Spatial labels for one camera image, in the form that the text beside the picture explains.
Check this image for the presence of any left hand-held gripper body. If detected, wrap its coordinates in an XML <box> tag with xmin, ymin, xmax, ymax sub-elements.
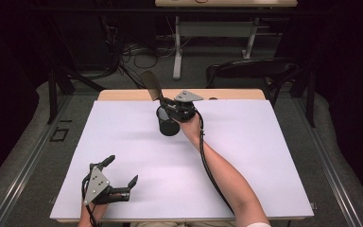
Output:
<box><xmin>81</xmin><ymin>163</ymin><xmax>130</xmax><ymax>206</ymax></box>

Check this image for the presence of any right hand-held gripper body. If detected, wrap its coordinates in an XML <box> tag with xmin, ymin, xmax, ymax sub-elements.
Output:
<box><xmin>165</xmin><ymin>90</ymin><xmax>204</xmax><ymax>124</ymax></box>

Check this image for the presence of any black mesh pen holder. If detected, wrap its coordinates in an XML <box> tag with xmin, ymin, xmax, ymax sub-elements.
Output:
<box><xmin>156</xmin><ymin>105</ymin><xmax>182</xmax><ymax>137</ymax></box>

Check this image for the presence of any person's right hand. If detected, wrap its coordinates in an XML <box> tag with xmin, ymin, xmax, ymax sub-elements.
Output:
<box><xmin>176</xmin><ymin>113</ymin><xmax>204</xmax><ymax>145</ymax></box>

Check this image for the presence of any person's left hand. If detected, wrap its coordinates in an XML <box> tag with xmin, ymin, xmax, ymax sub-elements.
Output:
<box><xmin>80</xmin><ymin>192</ymin><xmax>123</xmax><ymax>221</ymax></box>

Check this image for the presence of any black chair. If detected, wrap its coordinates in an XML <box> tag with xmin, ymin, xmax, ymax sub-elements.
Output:
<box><xmin>205</xmin><ymin>57</ymin><xmax>301</xmax><ymax>107</ymax></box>

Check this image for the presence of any desk with white legs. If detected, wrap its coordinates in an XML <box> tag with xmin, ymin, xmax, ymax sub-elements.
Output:
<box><xmin>154</xmin><ymin>0</ymin><xmax>299</xmax><ymax>80</ymax></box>

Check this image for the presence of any black metal stand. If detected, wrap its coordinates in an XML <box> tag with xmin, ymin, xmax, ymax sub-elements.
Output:
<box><xmin>291</xmin><ymin>68</ymin><xmax>317</xmax><ymax>129</ymax></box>
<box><xmin>46</xmin><ymin>67</ymin><xmax>106</xmax><ymax>126</ymax></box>

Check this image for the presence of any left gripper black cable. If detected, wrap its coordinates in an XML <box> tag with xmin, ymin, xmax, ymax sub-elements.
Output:
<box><xmin>81</xmin><ymin>174</ymin><xmax>102</xmax><ymax>227</ymax></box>

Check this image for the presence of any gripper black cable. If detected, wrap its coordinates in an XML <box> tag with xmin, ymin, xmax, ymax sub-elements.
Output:
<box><xmin>81</xmin><ymin>174</ymin><xmax>102</xmax><ymax>227</ymax></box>
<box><xmin>194</xmin><ymin>108</ymin><xmax>234</xmax><ymax>214</ymax></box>

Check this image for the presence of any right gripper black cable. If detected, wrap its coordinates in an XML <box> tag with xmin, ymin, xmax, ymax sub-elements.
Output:
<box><xmin>194</xmin><ymin>108</ymin><xmax>234</xmax><ymax>214</ymax></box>

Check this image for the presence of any tangle of floor cables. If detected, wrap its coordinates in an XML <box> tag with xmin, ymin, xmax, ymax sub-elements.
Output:
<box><xmin>105</xmin><ymin>15</ymin><xmax>192</xmax><ymax>90</ymax></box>

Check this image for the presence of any metal floor rail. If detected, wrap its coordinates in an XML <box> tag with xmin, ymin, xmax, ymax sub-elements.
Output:
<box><xmin>0</xmin><ymin>94</ymin><xmax>74</xmax><ymax>227</ymax></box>
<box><xmin>295</xmin><ymin>94</ymin><xmax>363</xmax><ymax>227</ymax></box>

